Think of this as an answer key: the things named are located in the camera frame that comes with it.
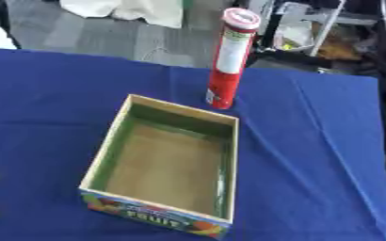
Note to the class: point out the tan cardboard box green inside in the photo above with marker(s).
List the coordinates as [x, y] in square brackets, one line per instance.
[166, 163]

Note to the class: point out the red cylindrical bottle white lid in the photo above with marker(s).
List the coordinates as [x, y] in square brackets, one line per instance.
[224, 82]

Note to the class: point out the white cloth bag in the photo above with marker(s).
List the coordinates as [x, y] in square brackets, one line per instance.
[141, 9]

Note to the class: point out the white metal frame stand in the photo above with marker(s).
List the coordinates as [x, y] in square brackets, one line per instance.
[325, 25]

